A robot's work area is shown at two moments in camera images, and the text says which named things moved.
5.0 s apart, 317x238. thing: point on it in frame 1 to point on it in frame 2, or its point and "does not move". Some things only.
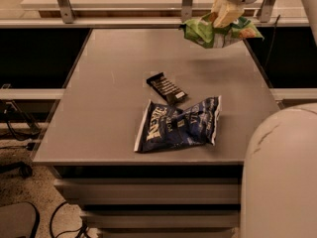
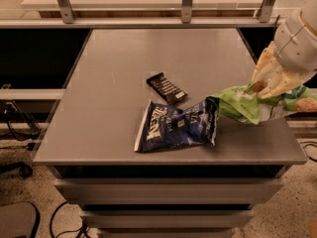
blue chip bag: (166, 127) does not move
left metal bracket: (67, 13) does not move
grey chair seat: (19, 220) does not move
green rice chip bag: (203, 31) to (245, 102)
